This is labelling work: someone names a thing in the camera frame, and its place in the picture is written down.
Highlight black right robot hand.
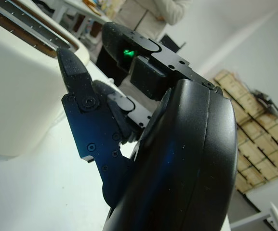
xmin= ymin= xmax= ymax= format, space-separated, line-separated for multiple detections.
xmin=56 ymin=21 xmax=238 ymax=231

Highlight person's dark legs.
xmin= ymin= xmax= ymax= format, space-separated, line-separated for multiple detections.
xmin=96 ymin=0 xmax=192 ymax=87

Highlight cream white toaster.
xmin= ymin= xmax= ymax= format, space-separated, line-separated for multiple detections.
xmin=0 ymin=0 xmax=91 ymax=161

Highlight stack of wooden crates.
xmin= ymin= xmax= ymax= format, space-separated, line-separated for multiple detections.
xmin=212 ymin=69 xmax=278 ymax=194

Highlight white side table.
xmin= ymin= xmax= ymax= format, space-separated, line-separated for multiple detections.
xmin=230 ymin=202 xmax=278 ymax=231

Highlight white desk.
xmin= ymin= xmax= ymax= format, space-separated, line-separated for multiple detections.
xmin=51 ymin=0 xmax=113 ymax=43

